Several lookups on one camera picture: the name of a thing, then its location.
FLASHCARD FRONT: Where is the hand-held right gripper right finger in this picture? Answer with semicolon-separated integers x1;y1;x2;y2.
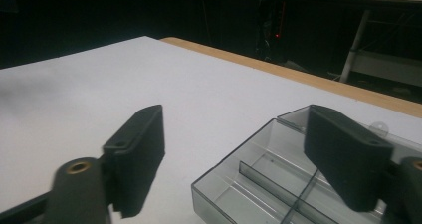
303;104;396;213

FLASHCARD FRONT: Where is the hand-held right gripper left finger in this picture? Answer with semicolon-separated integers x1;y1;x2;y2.
101;104;166;219

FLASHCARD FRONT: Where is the clear plastic compartment box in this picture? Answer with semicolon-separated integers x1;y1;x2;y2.
191;105;422;224

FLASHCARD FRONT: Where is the white table mat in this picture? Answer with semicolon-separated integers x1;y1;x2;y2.
0;35;422;224

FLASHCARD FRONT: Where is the white metal stand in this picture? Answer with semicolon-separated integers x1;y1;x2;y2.
338;9;422;88

